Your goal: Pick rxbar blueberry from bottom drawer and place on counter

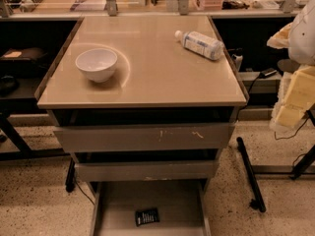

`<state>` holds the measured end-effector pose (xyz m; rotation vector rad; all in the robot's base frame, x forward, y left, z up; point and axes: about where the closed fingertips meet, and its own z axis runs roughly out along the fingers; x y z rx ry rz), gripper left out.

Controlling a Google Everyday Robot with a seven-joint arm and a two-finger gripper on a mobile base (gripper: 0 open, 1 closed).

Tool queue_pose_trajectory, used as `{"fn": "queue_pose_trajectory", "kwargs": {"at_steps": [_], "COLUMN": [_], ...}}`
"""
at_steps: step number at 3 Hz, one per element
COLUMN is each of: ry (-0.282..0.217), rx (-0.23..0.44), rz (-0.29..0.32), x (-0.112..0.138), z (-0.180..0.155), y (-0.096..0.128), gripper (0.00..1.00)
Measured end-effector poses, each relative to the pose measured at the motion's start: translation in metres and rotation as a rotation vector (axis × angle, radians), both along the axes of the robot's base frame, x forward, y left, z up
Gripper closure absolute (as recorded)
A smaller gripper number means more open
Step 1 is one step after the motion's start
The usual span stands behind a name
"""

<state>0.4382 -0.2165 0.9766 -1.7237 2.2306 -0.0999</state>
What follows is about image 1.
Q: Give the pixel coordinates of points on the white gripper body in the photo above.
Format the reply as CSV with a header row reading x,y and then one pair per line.
x,y
303,39

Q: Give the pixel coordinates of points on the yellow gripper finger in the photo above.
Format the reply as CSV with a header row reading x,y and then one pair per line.
x,y
285,119
301,90

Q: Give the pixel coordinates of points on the dark blue rxbar wrapper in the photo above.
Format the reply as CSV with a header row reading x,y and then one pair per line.
x,y
146,216

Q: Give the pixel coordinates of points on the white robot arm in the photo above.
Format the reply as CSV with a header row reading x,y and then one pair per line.
x,y
298,38

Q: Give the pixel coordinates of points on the middle drawer front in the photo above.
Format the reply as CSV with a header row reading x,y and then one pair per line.
x,y
147,171

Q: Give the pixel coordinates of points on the top drawer front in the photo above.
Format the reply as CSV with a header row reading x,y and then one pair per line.
x,y
143,137

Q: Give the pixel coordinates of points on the open bottom drawer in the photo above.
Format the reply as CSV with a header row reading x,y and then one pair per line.
x,y
180,205

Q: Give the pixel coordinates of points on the grey drawer cabinet with counter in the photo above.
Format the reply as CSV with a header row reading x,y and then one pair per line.
x,y
156,82

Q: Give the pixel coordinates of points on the black power adapter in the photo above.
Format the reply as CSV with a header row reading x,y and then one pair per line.
x,y
267,73

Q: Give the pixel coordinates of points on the clear plastic water bottle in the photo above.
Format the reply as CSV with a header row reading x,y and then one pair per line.
x,y
201,44

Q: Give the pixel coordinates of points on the black table leg base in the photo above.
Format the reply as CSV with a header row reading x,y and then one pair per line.
x,y
257,202

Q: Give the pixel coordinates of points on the white ceramic bowl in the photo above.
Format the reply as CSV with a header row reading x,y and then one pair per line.
x,y
97,65

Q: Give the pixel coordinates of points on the black cabinet caster leg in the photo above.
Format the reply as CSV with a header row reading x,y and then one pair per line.
x,y
70,179

